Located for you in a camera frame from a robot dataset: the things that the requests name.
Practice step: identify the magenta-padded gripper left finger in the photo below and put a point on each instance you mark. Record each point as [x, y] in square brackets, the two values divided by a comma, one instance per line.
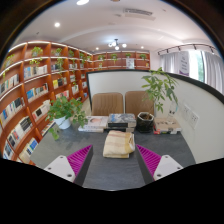
[63, 166]

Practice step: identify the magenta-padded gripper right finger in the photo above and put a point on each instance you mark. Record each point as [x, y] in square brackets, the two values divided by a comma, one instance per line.
[163, 166]

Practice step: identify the cream and tan striped towel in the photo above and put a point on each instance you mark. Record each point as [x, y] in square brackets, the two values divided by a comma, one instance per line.
[118, 143]

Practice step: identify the small stack of books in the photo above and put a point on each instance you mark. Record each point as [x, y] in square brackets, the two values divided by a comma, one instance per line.
[166, 125]

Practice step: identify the ivy plant in white pot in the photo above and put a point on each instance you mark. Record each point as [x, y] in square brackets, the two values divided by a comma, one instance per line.
[62, 122]

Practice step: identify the large white book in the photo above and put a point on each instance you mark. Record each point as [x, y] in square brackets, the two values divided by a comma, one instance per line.
[88, 129]
[96, 121]

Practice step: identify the small tree in black pot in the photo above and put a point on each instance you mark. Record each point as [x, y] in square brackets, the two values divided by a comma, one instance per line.
[145, 123]

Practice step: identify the large dark grey book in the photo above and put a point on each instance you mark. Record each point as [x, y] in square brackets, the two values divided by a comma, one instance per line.
[120, 129]
[121, 120]

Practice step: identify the tan padded chair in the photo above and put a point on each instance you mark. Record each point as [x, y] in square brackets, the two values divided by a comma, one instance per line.
[107, 104]
[138, 103]

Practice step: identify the white dark-framed partition screen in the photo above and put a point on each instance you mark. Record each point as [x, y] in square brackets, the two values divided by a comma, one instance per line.
[206, 113]

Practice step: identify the orange wooden bookshelf unit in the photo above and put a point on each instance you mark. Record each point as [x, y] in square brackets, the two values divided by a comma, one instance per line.
[30, 93]

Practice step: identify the white sheer curtains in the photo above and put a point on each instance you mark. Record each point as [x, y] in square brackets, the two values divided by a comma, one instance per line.
[213, 70]

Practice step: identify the multi-bulb ceiling lamp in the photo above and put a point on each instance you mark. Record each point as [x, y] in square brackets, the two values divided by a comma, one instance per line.
[116, 44]

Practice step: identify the recessed ceiling spot lights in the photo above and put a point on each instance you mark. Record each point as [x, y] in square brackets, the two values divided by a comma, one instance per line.
[57, 24]

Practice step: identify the white wall socket plate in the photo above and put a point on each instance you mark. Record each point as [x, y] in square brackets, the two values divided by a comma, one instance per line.
[194, 120]
[186, 112]

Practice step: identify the ceiling track light rail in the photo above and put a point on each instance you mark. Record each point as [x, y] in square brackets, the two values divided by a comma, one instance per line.
[186, 46]

